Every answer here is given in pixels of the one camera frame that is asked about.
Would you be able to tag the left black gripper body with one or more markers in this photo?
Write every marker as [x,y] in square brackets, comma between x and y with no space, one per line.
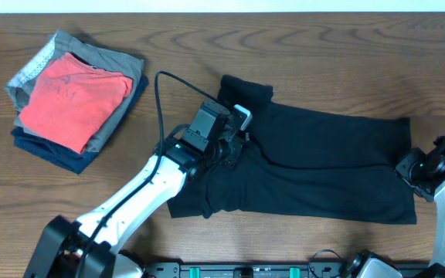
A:
[222,154]

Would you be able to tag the black polo shirt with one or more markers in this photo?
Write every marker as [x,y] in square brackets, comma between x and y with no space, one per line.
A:
[307,163]

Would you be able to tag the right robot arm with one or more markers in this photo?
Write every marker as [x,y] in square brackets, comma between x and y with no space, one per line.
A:
[368,264]

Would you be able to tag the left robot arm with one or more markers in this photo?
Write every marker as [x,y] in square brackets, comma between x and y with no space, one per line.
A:
[91,245]

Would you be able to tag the navy folded garment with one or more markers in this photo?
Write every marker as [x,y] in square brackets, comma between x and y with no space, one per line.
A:
[62,156]

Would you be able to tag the red folded shirt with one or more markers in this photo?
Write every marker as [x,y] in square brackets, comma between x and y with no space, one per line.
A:
[72,100]

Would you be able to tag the grey folded garment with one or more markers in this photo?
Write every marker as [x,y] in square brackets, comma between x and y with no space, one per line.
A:
[20,87]

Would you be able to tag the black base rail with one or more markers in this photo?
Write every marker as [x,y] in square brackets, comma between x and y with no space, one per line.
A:
[177,270]

